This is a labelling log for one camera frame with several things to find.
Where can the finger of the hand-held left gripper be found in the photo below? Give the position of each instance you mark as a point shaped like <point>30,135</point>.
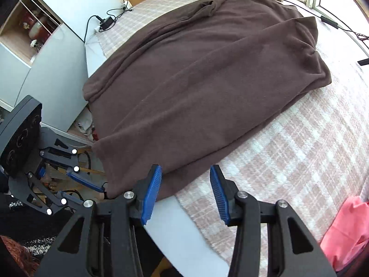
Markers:
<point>86,181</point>
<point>70,198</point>

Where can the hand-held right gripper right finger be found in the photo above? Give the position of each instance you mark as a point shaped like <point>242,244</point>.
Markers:
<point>219,196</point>

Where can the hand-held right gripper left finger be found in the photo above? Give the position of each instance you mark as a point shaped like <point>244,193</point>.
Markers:
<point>151,196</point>

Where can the brown fleece garment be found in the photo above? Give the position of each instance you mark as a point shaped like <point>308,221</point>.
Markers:
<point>201,92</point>

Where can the white cabinet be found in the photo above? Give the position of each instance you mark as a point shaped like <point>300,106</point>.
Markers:
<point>57,78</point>

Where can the pink plaid bed blanket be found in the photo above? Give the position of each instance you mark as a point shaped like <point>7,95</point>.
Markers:
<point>288,150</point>

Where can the red round vase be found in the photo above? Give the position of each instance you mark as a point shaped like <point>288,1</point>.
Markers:
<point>39,30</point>

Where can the pink garment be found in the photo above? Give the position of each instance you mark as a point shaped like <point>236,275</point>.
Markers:
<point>346,230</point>

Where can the small black charger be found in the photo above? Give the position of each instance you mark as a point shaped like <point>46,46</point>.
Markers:
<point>105,23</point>

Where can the black tripod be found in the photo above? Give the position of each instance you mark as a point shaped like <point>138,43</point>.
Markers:
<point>363,61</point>

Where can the black power adapter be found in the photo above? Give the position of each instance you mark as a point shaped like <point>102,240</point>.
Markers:
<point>329,22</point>

